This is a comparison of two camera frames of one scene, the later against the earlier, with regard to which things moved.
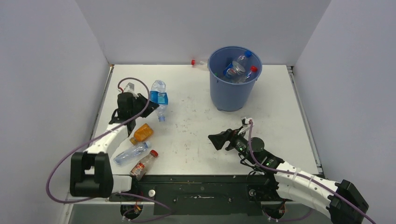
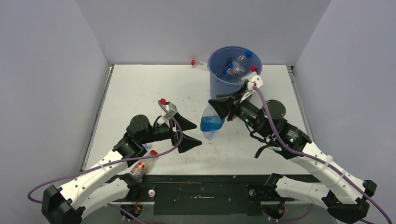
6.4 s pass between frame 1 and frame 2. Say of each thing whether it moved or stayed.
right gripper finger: moved
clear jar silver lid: stayed
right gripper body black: moved
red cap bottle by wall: stayed
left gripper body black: moved
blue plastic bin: stayed
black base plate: stayed
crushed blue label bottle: moved
